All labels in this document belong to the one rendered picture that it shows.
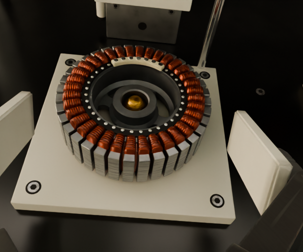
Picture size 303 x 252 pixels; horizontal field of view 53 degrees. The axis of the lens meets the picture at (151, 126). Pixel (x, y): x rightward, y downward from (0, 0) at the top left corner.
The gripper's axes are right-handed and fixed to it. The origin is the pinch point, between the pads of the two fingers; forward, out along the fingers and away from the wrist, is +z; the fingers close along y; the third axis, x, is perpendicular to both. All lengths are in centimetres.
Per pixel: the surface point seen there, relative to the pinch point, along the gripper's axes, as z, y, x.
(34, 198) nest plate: -0.6, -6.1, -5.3
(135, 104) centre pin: 3.9, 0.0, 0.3
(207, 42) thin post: 10.2, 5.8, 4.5
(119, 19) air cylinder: 15.4, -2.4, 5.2
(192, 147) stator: 0.9, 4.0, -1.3
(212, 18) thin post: 9.1, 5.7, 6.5
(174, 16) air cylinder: 14.8, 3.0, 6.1
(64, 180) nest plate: 0.7, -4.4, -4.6
